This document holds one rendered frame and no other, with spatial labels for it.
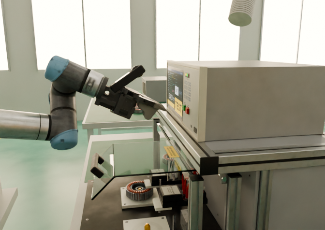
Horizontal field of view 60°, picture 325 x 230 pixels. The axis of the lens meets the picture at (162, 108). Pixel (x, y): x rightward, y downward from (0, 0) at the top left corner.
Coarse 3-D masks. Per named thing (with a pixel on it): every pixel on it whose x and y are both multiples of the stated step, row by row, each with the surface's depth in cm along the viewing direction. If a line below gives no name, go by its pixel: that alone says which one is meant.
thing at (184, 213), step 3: (183, 210) 96; (186, 210) 96; (180, 213) 97; (183, 213) 94; (186, 213) 94; (180, 216) 97; (183, 216) 93; (186, 216) 93; (180, 219) 97; (183, 219) 93; (186, 219) 91; (180, 222) 97; (183, 222) 93; (186, 222) 90; (183, 225) 93; (186, 225) 90; (183, 228) 93; (186, 228) 90
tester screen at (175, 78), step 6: (168, 72) 112; (174, 72) 102; (180, 72) 93; (168, 78) 113; (174, 78) 102; (180, 78) 93; (168, 84) 113; (174, 84) 103; (180, 84) 93; (168, 90) 114; (174, 90) 103; (168, 96) 114; (174, 96) 103; (174, 102) 104; (174, 108) 104
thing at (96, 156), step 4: (92, 156) 83; (96, 156) 81; (100, 156) 83; (92, 160) 79; (96, 160) 78; (100, 160) 83; (92, 164) 76; (96, 164) 75; (100, 164) 83; (92, 168) 73; (96, 168) 73; (92, 172) 73; (96, 172) 74; (100, 172) 74; (100, 176) 74
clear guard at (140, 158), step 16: (112, 144) 90; (128, 144) 90; (144, 144) 90; (160, 144) 90; (176, 144) 90; (112, 160) 78; (128, 160) 77; (144, 160) 77; (160, 160) 77; (176, 160) 77; (96, 176) 78; (112, 176) 68; (96, 192) 69
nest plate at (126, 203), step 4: (120, 188) 120; (124, 188) 120; (124, 192) 117; (156, 192) 117; (124, 196) 113; (152, 196) 113; (156, 196) 113; (124, 200) 111; (128, 200) 111; (132, 200) 111; (144, 200) 111; (148, 200) 111; (124, 204) 107; (128, 204) 107; (132, 204) 107; (136, 204) 108; (140, 204) 108; (144, 204) 108; (148, 204) 108; (152, 204) 109; (124, 208) 107
